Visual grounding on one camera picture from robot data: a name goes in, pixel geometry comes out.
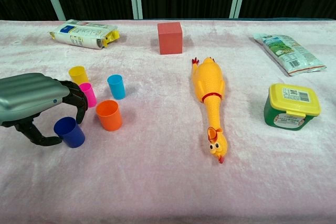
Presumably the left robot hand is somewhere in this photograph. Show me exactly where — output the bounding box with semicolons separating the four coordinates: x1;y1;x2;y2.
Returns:
0;73;89;146

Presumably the yellow plastic cup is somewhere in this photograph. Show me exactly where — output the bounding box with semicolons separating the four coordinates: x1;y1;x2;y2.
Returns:
68;66;90;86

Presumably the pink plastic cup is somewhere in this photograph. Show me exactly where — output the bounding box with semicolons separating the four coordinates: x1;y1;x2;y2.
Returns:
78;82;98;108

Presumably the light blue plastic cup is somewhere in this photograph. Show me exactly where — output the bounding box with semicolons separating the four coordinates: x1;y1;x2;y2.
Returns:
107;74;127;101

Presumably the large orange plastic cup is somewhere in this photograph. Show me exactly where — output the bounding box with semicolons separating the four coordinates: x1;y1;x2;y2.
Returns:
96;100;123;132

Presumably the white and yellow snack bag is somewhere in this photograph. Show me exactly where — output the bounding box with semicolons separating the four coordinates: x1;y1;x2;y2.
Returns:
48;19;120;50

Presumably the red foam cube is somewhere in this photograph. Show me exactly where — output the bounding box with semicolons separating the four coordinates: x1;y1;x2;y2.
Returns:
157;22;183;55

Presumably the pink plush table cloth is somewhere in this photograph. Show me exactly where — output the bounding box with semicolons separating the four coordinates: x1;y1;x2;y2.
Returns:
0;19;336;224

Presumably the yellow rubber chicken toy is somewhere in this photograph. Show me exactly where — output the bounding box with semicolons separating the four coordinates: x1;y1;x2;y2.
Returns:
191;56;228;165

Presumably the green tub with yellow lid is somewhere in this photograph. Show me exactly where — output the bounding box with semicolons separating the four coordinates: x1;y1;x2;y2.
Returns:
264;83;322;132

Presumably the green and white snack bag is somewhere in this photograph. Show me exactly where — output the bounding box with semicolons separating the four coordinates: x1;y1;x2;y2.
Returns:
253;33;328;77

